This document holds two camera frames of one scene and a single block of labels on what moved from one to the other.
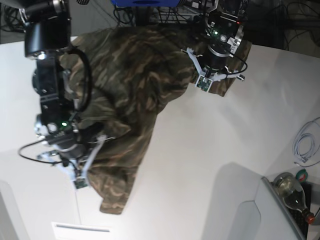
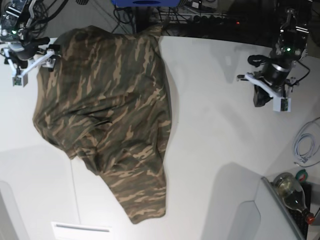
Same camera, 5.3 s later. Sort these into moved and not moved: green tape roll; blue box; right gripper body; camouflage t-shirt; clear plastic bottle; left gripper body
Moved: right gripper body; camouflage t-shirt; left gripper body
Not moved: green tape roll; blue box; clear plastic bottle
